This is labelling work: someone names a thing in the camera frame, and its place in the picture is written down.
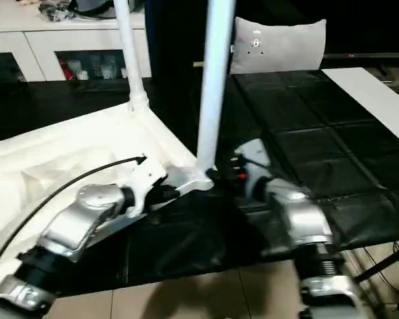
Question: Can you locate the black table mat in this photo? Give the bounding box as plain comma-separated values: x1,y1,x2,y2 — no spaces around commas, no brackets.
0,69,399,296

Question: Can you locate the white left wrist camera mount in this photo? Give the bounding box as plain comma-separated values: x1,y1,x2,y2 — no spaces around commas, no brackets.
128,156,170,220

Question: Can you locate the black metal table leg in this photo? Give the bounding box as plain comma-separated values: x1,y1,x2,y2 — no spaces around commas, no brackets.
354,241,399,284

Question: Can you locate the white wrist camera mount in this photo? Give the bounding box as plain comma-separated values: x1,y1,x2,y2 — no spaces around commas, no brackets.
234,138,273,201
128,156,170,220

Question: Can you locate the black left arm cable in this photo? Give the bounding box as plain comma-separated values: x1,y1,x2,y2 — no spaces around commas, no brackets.
0,154,148,277

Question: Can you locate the white plastic table top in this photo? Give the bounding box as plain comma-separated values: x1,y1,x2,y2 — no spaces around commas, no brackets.
0,99,217,290

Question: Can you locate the black box with gold label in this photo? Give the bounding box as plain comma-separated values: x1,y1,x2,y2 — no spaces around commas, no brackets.
145,0,241,80

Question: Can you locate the white plastic table leg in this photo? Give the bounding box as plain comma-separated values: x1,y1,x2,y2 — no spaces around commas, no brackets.
196,0,237,181
114,0,151,114

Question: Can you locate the white glass-door cabinet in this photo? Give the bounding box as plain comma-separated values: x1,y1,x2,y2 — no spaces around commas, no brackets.
0,9,153,84

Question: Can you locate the grey cushion with metal fittings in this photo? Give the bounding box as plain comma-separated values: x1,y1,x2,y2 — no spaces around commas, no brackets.
229,16,329,75

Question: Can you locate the white flat board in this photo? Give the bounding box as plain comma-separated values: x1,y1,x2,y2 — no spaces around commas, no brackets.
321,67,399,151

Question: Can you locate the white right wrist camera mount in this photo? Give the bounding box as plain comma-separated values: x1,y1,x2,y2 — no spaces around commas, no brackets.
234,138,273,201

